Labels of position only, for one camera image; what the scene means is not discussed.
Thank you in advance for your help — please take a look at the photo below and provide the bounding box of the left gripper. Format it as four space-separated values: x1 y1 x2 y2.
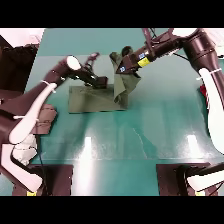
85 70 110 90

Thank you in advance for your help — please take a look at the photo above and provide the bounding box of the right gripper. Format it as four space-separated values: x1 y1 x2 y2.
114 54 142 76

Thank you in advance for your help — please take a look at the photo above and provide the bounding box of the olive green shirt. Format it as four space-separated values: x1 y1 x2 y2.
67 51 142 115

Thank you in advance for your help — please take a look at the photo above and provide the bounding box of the white and red garment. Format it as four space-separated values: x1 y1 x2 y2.
199 83 212 113

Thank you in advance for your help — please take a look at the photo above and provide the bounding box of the black garment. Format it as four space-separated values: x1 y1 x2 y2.
0 43 40 102

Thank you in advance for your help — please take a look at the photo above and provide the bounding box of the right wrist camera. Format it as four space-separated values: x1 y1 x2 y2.
120 45 134 58

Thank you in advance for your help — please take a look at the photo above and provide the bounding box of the black cable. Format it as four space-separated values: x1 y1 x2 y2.
35 134 50 197
170 49 192 64

